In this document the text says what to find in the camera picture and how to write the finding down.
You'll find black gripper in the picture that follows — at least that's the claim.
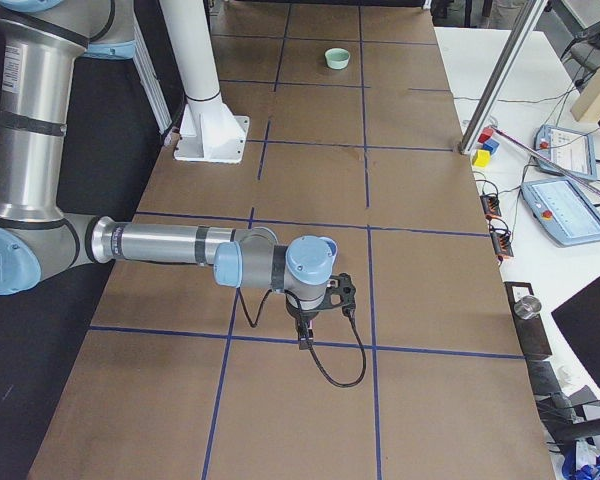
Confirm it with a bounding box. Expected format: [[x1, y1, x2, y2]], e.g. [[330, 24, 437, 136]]
[[285, 295, 321, 349]]

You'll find mint green bowl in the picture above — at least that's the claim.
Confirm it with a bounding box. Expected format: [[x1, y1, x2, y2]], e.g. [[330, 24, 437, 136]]
[[324, 47, 351, 70]]

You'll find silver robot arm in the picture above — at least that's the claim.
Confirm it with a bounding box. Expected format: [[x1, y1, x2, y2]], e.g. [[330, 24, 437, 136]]
[[0, 1, 347, 349]]

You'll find white mounting pillar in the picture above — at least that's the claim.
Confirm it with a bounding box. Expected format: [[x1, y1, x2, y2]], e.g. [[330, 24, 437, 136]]
[[160, 0, 250, 164]]

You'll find silver metal cup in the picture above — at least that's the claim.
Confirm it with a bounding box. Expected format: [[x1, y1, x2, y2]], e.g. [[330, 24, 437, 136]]
[[513, 295, 542, 320]]

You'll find yellow cube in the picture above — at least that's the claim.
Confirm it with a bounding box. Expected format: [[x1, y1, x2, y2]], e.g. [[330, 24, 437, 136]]
[[472, 149, 491, 168]]

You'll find blue cube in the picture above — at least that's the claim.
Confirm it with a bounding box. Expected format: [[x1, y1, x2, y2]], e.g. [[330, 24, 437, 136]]
[[482, 138, 499, 155]]

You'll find red cube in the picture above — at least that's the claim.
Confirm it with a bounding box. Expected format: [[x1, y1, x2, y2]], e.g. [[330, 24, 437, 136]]
[[478, 127, 494, 144]]

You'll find near teach pendant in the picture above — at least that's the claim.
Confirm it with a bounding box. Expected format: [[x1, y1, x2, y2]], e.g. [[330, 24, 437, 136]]
[[520, 178, 600, 247]]

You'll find teach pendant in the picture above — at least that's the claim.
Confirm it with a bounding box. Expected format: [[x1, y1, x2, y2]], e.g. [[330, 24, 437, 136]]
[[534, 124, 598, 180], [520, 178, 600, 247]]

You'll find black monitor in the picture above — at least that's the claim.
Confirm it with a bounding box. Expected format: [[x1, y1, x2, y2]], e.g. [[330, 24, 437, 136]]
[[552, 277, 600, 388]]

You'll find grabber reach stick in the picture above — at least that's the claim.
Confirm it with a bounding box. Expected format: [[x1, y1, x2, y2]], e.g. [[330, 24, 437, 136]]
[[490, 124, 600, 197]]

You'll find far teach pendant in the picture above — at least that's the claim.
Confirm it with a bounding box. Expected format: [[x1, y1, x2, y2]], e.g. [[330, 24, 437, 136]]
[[534, 124, 598, 180]]

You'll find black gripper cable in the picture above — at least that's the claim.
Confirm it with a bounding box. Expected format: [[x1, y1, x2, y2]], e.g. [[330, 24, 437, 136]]
[[237, 287, 366, 389]]

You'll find aluminium frame post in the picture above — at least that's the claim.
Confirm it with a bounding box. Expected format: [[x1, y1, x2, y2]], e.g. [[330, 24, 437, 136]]
[[458, 0, 546, 154]]

